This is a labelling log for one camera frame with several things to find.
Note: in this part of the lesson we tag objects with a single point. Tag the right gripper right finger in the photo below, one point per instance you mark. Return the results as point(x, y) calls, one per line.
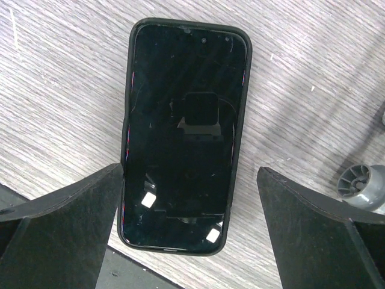
point(319, 242)

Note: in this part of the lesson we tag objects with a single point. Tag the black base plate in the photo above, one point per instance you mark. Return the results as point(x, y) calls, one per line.
point(105, 265)

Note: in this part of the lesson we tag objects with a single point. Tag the grey wire dish rack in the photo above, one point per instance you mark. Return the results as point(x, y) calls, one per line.
point(360, 184)

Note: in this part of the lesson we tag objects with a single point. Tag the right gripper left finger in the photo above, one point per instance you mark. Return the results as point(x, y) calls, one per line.
point(60, 228)

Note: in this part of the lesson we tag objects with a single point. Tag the black phone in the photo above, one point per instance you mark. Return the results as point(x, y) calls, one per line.
point(185, 98)

